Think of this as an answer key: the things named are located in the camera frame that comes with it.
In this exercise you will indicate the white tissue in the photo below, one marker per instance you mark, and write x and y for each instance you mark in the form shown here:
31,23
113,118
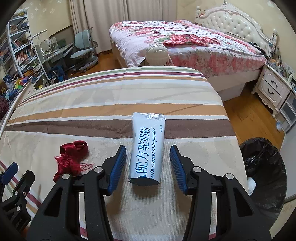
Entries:
251,185

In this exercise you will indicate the white round bedpost knob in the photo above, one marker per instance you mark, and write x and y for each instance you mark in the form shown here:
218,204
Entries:
156,55

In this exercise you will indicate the striped bed sheet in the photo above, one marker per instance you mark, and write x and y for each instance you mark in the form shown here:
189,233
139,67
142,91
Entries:
97,108

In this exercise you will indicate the study desk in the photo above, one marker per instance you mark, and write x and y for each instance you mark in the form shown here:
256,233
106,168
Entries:
52,57

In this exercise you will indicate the white nightstand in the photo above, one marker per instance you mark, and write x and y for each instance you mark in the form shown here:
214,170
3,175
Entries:
272,88

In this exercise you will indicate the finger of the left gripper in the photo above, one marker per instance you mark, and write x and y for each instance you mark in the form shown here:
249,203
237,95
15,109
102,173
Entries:
9,173
20,192

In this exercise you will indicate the black lined trash bin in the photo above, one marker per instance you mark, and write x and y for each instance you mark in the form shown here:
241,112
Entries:
264,164

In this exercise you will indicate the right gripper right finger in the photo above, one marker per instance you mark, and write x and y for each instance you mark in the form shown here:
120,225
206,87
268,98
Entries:
237,216

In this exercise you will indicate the grey desk chair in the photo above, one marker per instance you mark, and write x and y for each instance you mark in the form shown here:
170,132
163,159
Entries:
86,51

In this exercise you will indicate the plastic drawer unit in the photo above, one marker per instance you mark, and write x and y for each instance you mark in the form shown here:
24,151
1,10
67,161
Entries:
286,116

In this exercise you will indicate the white tufted headboard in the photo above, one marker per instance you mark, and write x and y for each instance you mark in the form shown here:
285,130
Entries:
229,19

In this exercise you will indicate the dark red ribbon tassel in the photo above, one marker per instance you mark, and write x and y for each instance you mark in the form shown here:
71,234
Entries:
70,159

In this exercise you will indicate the floral quilt bed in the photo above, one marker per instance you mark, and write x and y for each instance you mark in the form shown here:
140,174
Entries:
227,62

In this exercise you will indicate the white bookshelf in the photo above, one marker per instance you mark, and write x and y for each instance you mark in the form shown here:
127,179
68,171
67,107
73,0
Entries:
19,57

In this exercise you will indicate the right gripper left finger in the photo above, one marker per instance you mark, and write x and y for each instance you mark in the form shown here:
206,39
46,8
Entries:
58,216

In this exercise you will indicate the beige curtains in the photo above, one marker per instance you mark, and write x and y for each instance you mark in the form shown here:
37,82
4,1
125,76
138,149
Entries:
99,15

